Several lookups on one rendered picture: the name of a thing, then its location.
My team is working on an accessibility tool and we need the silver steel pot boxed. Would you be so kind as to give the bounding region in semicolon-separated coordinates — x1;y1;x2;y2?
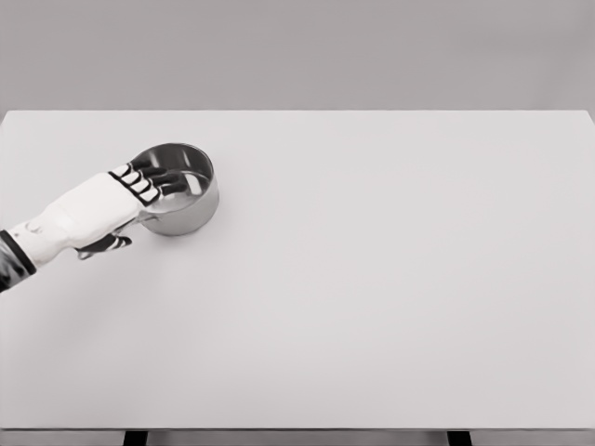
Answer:
126;143;220;237

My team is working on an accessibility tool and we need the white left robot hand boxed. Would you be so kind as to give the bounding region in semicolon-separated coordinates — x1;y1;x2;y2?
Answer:
43;158;192;261

